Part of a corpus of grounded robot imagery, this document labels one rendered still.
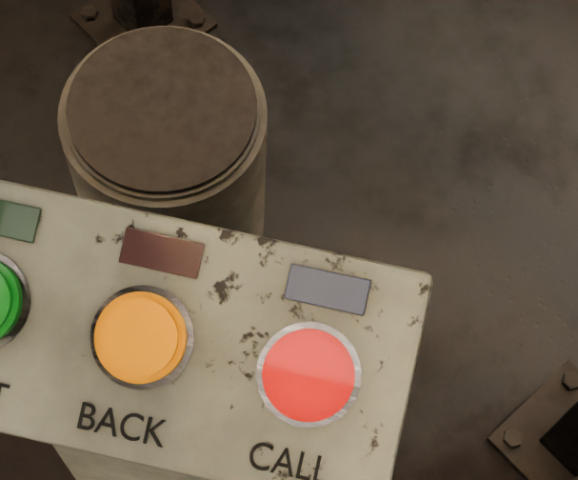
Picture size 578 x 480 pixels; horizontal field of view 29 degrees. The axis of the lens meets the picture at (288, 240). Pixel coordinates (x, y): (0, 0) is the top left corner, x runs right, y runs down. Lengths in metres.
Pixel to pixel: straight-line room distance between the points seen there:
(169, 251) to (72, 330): 0.06
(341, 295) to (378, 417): 0.06
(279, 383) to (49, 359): 0.10
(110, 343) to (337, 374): 0.10
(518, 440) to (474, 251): 0.21
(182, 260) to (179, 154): 0.14
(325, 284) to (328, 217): 0.69
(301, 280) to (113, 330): 0.08
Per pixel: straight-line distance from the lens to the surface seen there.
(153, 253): 0.49
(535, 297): 1.18
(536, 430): 1.13
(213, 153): 0.62
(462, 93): 1.27
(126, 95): 0.64
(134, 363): 0.49
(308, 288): 0.49
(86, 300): 0.50
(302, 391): 0.48
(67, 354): 0.50
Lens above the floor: 1.07
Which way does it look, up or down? 66 degrees down
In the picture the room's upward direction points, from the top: 5 degrees clockwise
